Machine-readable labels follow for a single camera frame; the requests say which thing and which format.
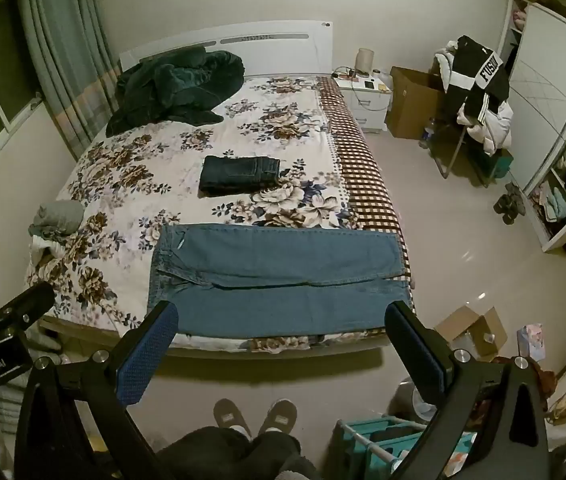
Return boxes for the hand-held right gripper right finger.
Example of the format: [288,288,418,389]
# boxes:
[384,301,551,480]

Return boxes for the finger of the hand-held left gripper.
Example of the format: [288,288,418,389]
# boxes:
[0,282,56,335]

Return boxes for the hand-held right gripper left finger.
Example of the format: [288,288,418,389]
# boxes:
[13,300,180,480]

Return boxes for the blue denim pants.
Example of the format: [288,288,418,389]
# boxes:
[147,224,411,337]

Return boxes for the white round appliance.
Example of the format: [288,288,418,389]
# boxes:
[390,375,439,421]

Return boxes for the white crumpled cloth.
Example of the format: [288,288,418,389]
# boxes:
[30,235,66,267]

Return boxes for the open cardboard box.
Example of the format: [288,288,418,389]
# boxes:
[433,306,509,363]

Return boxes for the grey crumpled cloth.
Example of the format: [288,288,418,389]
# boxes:
[28,200,85,238]

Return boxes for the teal storage rack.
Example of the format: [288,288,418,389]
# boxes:
[333,417,479,480]

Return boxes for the person's left grey slipper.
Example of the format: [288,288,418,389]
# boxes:
[213,399,253,438]

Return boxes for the person's grey slipper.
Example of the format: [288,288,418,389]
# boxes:
[213,399,253,438]
[258,399,298,436]

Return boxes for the pastel tissue pack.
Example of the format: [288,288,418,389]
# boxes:
[516,324,546,361]

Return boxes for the person's legs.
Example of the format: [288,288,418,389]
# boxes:
[155,425,319,480]

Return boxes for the person's right grey slipper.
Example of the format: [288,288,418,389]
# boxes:
[258,399,298,436]

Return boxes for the floral bed sheet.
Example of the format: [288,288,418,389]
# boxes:
[25,75,416,356]

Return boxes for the dark folded jeans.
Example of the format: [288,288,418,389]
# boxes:
[199,155,282,197]

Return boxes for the teal folded clothes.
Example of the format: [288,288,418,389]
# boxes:
[538,185,566,221]

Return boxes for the green storage box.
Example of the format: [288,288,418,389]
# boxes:
[478,150,514,178]

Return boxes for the white puffer jacket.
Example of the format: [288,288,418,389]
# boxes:
[433,40,513,156]

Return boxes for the white nightstand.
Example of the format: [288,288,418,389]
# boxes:
[332,72,394,136]

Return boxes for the brown cardboard box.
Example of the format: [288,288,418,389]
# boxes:
[384,66,451,140]

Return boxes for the dark green blanket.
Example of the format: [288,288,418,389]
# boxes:
[105,46,246,137]

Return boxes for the teal striped curtain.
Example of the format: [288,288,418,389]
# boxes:
[15,0,124,161]

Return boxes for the black and white jacket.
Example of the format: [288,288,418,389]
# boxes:
[446,36,510,126]

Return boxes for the beige table lamp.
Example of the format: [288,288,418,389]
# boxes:
[355,48,375,76]

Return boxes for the white wardrobe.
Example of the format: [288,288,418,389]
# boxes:
[500,0,566,261]

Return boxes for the white bed headboard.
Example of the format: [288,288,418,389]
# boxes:
[119,21,335,81]

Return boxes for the metal frame chair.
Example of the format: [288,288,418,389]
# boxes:
[430,110,514,188]

